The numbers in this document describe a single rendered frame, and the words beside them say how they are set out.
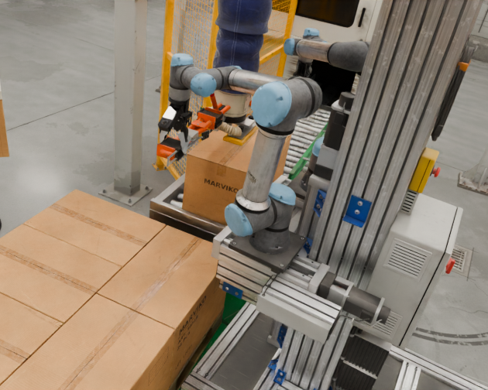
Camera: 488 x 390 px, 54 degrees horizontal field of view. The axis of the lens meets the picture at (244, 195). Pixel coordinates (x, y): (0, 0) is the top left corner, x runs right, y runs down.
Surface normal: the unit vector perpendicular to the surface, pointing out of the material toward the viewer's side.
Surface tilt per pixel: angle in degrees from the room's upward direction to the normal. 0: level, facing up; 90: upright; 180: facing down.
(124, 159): 90
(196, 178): 90
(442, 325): 0
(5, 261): 0
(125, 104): 92
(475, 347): 0
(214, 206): 90
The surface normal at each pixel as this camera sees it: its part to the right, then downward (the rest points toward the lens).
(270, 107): -0.71, 0.16
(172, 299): 0.14, -0.83
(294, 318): -0.47, 0.41
